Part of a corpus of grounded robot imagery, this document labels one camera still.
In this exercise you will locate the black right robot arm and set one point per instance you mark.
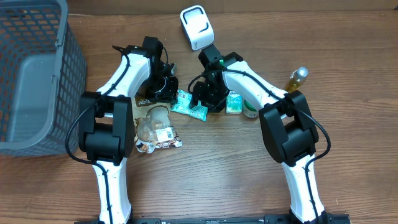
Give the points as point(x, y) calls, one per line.
point(288, 129)

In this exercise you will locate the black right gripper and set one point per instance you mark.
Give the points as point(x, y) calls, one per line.
point(200, 96)

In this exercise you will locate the yellow oil bottle silver cap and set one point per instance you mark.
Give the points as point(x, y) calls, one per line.
point(297, 79)

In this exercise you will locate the white labelled snack packet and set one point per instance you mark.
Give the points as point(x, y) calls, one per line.
point(161, 140)

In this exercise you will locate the green white Kleenex tissue pack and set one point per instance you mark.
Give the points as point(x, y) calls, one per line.
point(233, 103)

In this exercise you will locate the brown cardboard back panel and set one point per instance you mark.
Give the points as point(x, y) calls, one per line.
point(138, 7)

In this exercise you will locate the brown snack packet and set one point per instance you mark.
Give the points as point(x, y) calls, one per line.
point(150, 118)

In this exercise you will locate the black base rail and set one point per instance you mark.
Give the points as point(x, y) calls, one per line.
point(327, 218)

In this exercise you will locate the teal snack packet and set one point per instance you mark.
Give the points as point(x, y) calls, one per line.
point(183, 106)

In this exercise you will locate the white barcode scanner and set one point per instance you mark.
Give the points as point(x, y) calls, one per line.
point(197, 27)

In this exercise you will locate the green lid white jar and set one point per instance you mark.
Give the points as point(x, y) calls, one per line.
point(249, 110)

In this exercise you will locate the grey plastic mesh basket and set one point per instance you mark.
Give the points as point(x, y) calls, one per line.
point(43, 74)

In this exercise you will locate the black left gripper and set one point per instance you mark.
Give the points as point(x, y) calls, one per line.
point(170, 96)

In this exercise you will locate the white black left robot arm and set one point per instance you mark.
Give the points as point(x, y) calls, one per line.
point(106, 128)

